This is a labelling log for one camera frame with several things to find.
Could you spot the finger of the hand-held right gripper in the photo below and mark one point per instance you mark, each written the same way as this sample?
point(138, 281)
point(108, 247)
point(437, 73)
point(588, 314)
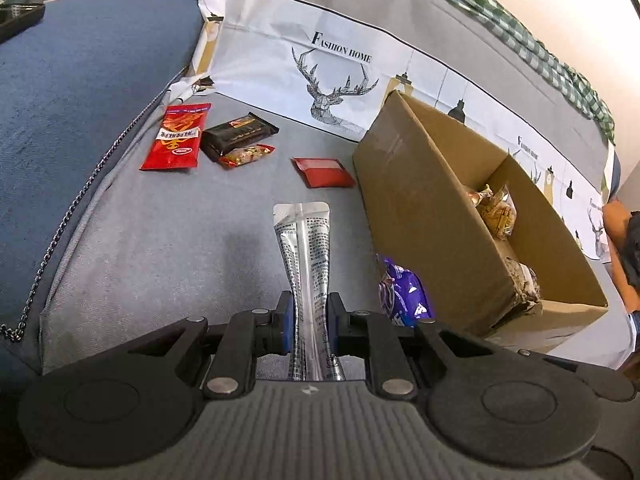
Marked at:
point(600, 385)

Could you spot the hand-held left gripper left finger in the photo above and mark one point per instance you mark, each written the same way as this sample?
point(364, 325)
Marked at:
point(286, 325)

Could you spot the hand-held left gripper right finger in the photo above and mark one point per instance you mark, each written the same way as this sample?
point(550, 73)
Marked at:
point(335, 325)

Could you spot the purple snack packet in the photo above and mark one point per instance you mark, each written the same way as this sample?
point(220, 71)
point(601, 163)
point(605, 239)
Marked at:
point(400, 295)

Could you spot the silver foil snack packet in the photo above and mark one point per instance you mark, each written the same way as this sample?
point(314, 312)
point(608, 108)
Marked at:
point(307, 250)

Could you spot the brown cardboard box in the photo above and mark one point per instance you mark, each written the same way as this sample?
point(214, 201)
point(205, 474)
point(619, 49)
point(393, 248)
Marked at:
point(425, 210)

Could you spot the small red candy packet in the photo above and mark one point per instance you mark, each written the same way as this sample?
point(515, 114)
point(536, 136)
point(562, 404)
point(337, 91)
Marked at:
point(247, 155)

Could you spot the black chocolate bar packet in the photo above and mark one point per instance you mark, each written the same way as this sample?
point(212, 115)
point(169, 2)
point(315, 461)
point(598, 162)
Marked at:
point(235, 135)

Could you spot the blue jeans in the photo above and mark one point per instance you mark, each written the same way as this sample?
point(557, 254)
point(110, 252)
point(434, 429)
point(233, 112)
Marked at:
point(635, 325)

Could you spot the black cloth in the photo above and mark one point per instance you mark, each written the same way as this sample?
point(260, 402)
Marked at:
point(634, 250)

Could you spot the grey sofa seat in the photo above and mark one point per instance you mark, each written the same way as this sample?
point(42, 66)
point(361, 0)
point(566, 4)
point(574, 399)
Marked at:
point(175, 240)

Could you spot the red square snack packet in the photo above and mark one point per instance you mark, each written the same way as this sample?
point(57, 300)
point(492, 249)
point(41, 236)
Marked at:
point(325, 172)

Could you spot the clear brown cracker packet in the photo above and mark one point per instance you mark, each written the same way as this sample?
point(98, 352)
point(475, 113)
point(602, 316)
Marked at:
point(495, 212)

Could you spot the blue sofa cushion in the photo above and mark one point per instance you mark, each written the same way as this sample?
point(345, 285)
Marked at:
point(75, 85)
point(617, 175)

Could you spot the red orange print snack packet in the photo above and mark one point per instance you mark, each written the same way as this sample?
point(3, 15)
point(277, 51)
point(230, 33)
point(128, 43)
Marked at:
point(175, 135)

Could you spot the grey deer print cloth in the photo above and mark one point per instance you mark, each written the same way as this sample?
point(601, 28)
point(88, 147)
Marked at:
point(280, 15)

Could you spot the green checkered blanket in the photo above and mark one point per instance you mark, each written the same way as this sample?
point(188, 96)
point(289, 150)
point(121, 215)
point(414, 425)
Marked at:
point(550, 60)

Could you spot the black flat device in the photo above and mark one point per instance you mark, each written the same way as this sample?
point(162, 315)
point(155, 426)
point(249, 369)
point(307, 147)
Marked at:
point(20, 17)

